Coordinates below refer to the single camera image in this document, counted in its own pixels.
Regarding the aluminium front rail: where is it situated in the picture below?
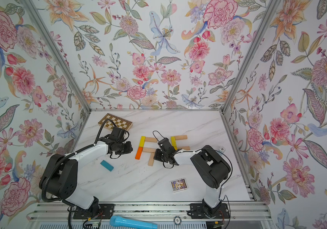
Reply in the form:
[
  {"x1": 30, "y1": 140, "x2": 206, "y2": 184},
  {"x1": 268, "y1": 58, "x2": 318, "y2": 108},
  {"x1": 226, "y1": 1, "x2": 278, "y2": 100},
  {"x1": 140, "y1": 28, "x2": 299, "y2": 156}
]
[{"x1": 27, "y1": 201, "x2": 272, "y2": 222}]

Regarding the yellow block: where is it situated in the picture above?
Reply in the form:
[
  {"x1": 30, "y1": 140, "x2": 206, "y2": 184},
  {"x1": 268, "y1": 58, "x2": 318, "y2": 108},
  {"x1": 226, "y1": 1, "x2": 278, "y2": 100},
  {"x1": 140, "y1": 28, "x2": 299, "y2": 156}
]
[
  {"x1": 139, "y1": 136, "x2": 145, "y2": 148},
  {"x1": 171, "y1": 136, "x2": 178, "y2": 150}
]

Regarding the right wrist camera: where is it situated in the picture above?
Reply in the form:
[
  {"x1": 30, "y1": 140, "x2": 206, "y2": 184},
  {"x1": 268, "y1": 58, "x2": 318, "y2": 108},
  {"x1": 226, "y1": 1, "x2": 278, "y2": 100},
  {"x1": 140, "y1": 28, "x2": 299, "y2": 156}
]
[{"x1": 158, "y1": 137, "x2": 173, "y2": 152}]

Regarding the black corrugated cable hose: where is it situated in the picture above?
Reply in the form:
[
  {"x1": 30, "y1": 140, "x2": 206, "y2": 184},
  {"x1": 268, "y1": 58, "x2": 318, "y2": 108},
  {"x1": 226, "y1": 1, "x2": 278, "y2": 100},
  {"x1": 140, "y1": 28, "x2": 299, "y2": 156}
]
[{"x1": 41, "y1": 118, "x2": 117, "y2": 229}]

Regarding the orange block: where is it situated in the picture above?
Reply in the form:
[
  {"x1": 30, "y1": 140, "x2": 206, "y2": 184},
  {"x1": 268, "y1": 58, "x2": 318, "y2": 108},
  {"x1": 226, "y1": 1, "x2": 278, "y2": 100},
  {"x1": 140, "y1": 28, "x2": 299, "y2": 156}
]
[{"x1": 135, "y1": 147, "x2": 143, "y2": 160}]

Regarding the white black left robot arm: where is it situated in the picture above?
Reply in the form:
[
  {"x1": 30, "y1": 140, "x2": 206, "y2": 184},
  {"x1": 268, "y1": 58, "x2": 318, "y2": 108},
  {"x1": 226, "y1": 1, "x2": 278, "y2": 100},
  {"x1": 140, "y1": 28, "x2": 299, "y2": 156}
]
[{"x1": 39, "y1": 127, "x2": 133, "y2": 215}]

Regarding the natural wood block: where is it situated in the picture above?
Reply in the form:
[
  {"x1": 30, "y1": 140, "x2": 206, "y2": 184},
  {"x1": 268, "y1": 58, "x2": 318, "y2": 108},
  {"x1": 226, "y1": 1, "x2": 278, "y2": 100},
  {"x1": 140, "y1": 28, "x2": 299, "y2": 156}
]
[
  {"x1": 178, "y1": 146, "x2": 191, "y2": 150},
  {"x1": 142, "y1": 148, "x2": 156, "y2": 153},
  {"x1": 175, "y1": 135, "x2": 188, "y2": 140},
  {"x1": 148, "y1": 153, "x2": 155, "y2": 167},
  {"x1": 145, "y1": 137, "x2": 158, "y2": 143}
]

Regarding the blue microphone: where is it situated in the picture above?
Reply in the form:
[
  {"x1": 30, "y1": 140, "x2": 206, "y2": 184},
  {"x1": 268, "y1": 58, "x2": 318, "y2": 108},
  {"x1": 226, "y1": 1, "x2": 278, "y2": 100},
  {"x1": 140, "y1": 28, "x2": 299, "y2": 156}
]
[{"x1": 110, "y1": 216, "x2": 158, "y2": 229}]

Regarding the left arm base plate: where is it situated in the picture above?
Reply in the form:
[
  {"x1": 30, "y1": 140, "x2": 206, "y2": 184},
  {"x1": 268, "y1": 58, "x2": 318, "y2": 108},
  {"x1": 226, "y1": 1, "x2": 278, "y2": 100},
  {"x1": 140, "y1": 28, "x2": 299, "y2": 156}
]
[{"x1": 73, "y1": 203, "x2": 115, "y2": 220}]

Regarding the teal block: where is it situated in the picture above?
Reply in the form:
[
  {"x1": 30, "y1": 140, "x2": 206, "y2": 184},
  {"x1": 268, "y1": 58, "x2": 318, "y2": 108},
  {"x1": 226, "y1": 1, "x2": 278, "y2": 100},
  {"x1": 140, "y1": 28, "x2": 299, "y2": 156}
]
[{"x1": 100, "y1": 160, "x2": 114, "y2": 172}]

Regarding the playing card box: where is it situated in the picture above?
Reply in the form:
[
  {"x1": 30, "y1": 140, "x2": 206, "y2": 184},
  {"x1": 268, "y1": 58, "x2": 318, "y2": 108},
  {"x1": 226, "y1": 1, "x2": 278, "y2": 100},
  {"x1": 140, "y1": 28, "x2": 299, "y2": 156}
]
[{"x1": 170, "y1": 178, "x2": 188, "y2": 192}]

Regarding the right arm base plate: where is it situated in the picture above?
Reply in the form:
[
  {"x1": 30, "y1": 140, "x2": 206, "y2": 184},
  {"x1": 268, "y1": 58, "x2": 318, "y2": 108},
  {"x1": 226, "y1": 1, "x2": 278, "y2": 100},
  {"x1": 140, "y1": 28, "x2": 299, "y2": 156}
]
[{"x1": 187, "y1": 202, "x2": 230, "y2": 219}]

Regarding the wooden folding chessboard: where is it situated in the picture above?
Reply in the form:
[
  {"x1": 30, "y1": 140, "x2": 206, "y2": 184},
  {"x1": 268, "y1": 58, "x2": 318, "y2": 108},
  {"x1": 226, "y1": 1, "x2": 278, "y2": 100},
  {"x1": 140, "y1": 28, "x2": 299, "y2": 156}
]
[{"x1": 98, "y1": 113, "x2": 133, "y2": 131}]

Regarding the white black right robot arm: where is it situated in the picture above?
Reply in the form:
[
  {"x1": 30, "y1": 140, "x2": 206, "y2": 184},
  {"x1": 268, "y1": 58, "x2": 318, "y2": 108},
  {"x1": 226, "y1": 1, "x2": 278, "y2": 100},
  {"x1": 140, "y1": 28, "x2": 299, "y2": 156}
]
[{"x1": 154, "y1": 138, "x2": 233, "y2": 218}]

